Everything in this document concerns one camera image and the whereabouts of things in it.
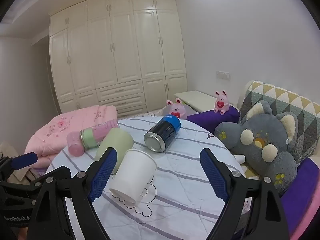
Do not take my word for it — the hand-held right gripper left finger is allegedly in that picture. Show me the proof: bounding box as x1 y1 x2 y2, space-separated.
27 147 118 240

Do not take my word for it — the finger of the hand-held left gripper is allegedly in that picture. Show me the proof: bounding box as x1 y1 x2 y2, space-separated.
0 166 72 197
0 152 39 173

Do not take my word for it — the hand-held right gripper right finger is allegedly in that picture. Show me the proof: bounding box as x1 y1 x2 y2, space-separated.
199 147 291 240

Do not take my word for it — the white paper cup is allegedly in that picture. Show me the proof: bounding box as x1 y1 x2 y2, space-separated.
109 149 157 204

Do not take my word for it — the light green cup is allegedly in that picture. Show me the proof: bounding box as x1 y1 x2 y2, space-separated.
94 128 134 174

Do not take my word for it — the beige cloth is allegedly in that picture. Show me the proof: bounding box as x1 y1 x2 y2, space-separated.
6 166 38 184

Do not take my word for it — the pink bottle with green band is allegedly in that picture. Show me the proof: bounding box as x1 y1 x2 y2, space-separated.
66 120 119 156

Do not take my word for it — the pink quilt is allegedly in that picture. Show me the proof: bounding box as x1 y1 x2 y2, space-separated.
24 105 118 168

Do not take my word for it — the purple pillow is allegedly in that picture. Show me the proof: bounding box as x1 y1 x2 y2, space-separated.
186 105 241 136

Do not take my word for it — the grey plush toy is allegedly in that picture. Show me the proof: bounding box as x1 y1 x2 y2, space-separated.
214 100 299 196

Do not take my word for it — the blue and black can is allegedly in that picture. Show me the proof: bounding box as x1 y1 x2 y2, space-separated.
144 115 181 153

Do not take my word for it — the pink bunny plush toy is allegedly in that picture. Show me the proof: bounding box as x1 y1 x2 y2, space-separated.
166 98 188 120
213 90 231 116

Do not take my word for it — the cream nightstand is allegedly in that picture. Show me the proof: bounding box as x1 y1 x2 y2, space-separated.
174 91 234 113

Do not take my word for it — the purple bed sheet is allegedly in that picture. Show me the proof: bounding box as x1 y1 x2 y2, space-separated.
279 155 320 236

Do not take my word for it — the triangle patterned quilted cover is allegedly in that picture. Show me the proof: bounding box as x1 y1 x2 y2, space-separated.
238 80 320 167

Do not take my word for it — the cream wardrobe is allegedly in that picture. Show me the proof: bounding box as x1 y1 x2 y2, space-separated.
46 0 188 118

